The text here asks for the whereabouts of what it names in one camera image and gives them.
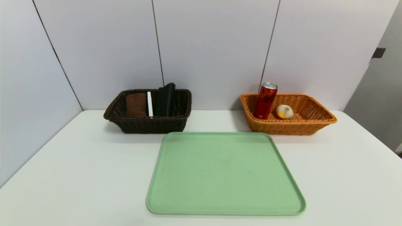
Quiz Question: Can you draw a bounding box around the dark brown wicker basket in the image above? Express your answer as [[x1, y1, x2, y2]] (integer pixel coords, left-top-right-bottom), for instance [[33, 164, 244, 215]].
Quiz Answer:
[[104, 89, 192, 134]]

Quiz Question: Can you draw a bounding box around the orange and white bun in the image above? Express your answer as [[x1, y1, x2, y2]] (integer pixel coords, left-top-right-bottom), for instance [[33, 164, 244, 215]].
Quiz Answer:
[[275, 104, 294, 120]]

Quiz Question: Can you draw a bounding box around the red soda can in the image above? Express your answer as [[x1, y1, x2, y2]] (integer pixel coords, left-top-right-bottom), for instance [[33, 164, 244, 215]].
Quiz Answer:
[[253, 82, 278, 120]]

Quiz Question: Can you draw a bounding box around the orange wicker basket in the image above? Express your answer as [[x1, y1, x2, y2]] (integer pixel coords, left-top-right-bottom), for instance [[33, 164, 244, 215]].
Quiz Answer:
[[240, 93, 338, 136]]

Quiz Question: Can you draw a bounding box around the white marker pen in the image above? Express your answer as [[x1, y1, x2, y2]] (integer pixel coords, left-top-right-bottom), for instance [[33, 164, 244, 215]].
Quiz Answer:
[[147, 91, 154, 117]]

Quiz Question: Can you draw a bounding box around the black glasses case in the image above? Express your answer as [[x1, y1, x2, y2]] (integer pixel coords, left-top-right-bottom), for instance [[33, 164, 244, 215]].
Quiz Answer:
[[155, 83, 176, 117]]

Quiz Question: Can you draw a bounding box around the brown towel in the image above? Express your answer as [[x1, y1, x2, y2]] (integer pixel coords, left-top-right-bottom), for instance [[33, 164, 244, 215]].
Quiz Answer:
[[126, 93, 148, 117]]

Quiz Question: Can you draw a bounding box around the light green plastic tray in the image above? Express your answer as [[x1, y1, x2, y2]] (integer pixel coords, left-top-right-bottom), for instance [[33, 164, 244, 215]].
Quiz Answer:
[[146, 132, 307, 216]]

